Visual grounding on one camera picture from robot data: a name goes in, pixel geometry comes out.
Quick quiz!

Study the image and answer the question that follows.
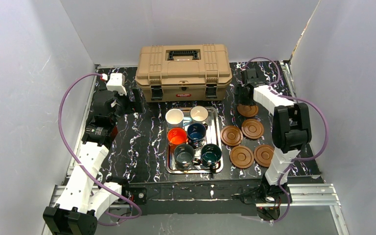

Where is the brown wooden coaster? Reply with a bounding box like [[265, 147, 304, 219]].
[[230, 145, 255, 169], [254, 144, 274, 167], [237, 104, 259, 118], [220, 125, 243, 146], [241, 119, 264, 140]]

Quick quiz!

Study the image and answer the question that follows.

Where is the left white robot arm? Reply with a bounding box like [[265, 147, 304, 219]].
[[43, 87, 143, 235]]

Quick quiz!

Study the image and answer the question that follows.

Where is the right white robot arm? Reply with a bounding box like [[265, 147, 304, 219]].
[[235, 69, 311, 186]]

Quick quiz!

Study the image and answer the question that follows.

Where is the white cup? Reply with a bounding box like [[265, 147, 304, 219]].
[[165, 109, 184, 129]]

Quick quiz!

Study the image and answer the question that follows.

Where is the orange cup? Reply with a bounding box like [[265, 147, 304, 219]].
[[167, 127, 188, 152]]

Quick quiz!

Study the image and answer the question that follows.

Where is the cream cup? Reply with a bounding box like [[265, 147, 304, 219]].
[[189, 106, 209, 125]]

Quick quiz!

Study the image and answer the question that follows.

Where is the navy blue cup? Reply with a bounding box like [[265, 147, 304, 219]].
[[187, 123, 207, 149]]

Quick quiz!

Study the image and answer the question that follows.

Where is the teal cup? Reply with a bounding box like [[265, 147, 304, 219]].
[[200, 143, 222, 173]]

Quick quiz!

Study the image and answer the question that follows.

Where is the dark grey cup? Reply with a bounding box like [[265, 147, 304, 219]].
[[174, 143, 202, 169]]

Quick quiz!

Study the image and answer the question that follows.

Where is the tan plastic toolbox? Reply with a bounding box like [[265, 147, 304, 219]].
[[135, 44, 233, 102]]

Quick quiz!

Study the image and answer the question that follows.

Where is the stainless steel tray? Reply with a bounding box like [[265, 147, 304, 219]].
[[165, 107, 221, 174]]

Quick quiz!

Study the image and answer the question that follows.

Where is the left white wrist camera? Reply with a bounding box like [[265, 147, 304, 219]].
[[106, 73, 127, 95]]

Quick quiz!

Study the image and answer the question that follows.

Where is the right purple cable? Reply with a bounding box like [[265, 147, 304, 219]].
[[242, 57, 329, 224]]

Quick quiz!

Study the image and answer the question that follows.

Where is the aluminium frame rail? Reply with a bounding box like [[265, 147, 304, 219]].
[[49, 184, 349, 235]]

